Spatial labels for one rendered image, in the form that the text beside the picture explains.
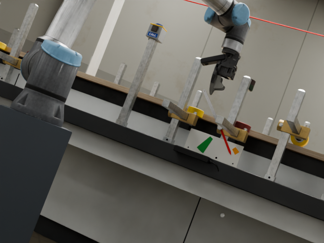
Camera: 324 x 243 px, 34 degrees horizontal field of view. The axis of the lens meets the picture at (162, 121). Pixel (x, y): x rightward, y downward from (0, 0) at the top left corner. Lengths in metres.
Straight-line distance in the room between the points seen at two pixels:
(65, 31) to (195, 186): 0.92
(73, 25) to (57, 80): 0.30
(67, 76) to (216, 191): 0.92
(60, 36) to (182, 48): 4.44
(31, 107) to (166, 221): 1.11
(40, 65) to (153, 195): 1.10
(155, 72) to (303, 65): 1.96
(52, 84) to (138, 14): 4.55
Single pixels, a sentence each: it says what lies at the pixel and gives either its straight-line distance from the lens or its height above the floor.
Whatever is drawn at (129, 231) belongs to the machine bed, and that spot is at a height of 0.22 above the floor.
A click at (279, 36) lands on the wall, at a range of 6.91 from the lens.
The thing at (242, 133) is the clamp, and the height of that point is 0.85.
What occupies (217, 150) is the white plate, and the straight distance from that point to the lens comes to 2.39.
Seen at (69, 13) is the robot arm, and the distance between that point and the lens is 2.06.
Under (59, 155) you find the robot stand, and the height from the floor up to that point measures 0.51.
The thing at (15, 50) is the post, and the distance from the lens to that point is 2.96.
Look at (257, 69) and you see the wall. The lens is 6.74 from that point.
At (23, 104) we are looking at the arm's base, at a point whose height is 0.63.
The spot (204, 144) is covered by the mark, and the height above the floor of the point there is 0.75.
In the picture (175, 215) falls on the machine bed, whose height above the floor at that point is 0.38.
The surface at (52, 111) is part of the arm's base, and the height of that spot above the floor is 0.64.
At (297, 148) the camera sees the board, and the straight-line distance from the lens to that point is 2.51.
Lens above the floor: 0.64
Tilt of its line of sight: 3 degrees up
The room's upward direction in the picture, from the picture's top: 21 degrees clockwise
